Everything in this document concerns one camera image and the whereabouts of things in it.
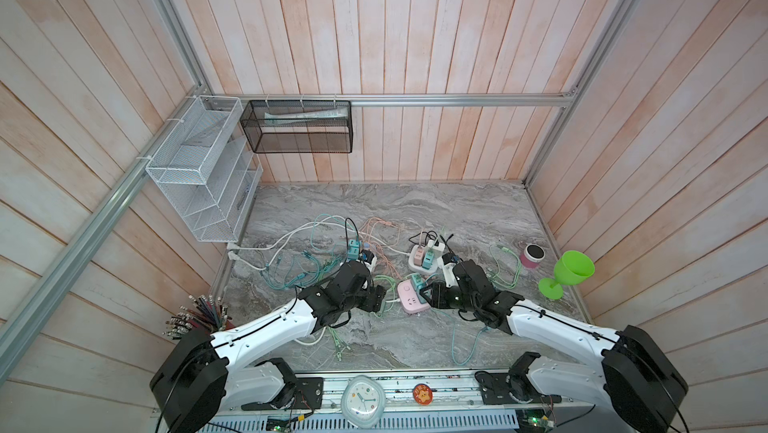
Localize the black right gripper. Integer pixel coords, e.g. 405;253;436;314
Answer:
418;279;477;312

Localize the pink power strip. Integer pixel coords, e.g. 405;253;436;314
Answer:
397;275;431;315

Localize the teal USB charger plug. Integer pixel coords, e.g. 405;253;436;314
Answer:
410;273;427;294

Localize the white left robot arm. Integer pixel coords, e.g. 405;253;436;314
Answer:
150;260;386;432

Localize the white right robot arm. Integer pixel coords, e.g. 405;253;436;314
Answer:
419;260;689;432

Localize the white power strip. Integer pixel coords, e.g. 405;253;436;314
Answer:
408;240;446;276

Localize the pink USB charger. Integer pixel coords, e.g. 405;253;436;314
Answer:
413;246;425;267

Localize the pink cylinder speaker black top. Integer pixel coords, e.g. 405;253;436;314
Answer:
520;244;546;270

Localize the green plastic goblet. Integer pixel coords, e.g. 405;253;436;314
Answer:
538;250;596;300

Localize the white alarm clock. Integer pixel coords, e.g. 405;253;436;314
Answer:
341;375;386;429

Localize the red round sticker badge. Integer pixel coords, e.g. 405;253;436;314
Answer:
412;383;434;406

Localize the red pen holder with pens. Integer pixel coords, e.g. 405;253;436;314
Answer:
164;295;234;341

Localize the black mesh basket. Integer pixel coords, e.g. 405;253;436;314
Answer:
240;99;354;154

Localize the light green USB cable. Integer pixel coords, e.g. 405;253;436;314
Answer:
487;244;523;291

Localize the pink USB cable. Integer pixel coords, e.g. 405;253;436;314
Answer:
359;216;400;278

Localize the teal USB cable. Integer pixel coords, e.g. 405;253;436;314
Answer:
260;213;349;291

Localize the white power cord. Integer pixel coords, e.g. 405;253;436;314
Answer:
226;219;409;272

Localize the white wire mesh shelf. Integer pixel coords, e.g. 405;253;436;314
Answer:
146;96;263;243

